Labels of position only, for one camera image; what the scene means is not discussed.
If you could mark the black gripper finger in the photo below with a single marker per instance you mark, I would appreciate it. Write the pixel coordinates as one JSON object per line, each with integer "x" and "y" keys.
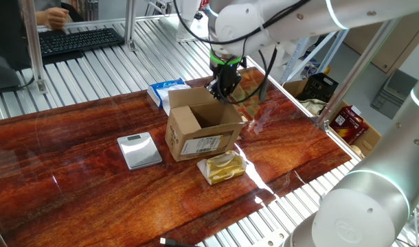
{"x": 213, "y": 90}
{"x": 226, "y": 93}

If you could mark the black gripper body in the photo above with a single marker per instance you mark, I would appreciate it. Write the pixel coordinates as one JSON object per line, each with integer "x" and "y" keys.
{"x": 226, "y": 76}

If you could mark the brown cardboard box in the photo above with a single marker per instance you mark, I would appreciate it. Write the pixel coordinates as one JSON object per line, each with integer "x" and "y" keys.
{"x": 202, "y": 137}

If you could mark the bare person forearm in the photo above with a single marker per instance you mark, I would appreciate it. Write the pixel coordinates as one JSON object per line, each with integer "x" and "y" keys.
{"x": 38, "y": 18}

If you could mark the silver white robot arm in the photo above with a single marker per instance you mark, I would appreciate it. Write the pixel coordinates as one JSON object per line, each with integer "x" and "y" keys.
{"x": 299, "y": 20}

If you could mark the red product box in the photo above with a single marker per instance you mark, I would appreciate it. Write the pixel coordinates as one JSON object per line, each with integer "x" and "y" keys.
{"x": 348, "y": 127}

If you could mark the open cardboard bin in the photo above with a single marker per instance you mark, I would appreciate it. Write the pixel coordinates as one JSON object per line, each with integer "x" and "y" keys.
{"x": 369, "y": 139}

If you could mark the bare person hand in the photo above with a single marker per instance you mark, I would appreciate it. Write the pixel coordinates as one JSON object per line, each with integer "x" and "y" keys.
{"x": 55, "y": 18}

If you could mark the blue tissue pack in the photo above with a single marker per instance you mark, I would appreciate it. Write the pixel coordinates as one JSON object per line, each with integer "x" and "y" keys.
{"x": 161, "y": 90}

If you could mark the yellow wrapped packet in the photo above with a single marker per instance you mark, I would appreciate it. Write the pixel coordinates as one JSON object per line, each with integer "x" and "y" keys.
{"x": 225, "y": 168}

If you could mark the beige cloth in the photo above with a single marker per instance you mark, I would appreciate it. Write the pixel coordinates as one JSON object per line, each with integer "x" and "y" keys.
{"x": 314, "y": 105}

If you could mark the silver digital scale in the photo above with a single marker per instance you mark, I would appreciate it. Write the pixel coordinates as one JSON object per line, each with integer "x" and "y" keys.
{"x": 139, "y": 152}

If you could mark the black keyboard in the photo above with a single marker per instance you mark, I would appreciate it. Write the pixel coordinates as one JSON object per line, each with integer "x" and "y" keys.
{"x": 79, "y": 40}

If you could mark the black office chair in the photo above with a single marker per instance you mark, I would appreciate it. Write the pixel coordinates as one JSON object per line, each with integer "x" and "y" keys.
{"x": 72, "y": 13}

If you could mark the grey stacked trays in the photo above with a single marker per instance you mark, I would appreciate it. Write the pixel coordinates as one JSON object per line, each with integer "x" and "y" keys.
{"x": 391, "y": 92}

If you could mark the wooden cabinet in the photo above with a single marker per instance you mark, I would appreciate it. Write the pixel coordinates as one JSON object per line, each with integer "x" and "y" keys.
{"x": 391, "y": 46}

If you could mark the wood pattern table mat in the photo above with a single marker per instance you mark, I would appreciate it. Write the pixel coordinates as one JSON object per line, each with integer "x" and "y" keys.
{"x": 75, "y": 192}

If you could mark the person in grey shirt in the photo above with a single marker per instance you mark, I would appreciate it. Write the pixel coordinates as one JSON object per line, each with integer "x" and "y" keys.
{"x": 46, "y": 5}

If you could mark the black computer monitor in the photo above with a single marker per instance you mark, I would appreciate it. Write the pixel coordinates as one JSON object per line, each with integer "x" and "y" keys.
{"x": 7, "y": 31}

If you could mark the white camera stand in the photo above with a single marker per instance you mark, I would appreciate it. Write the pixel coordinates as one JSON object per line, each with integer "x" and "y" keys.
{"x": 189, "y": 13}

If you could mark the white metal shelf frame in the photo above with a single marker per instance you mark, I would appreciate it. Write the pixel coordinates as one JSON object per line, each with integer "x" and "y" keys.
{"x": 298, "y": 56}

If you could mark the aluminium frame post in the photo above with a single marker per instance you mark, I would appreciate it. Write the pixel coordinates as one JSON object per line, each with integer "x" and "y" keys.
{"x": 130, "y": 24}
{"x": 353, "y": 73}
{"x": 32, "y": 41}

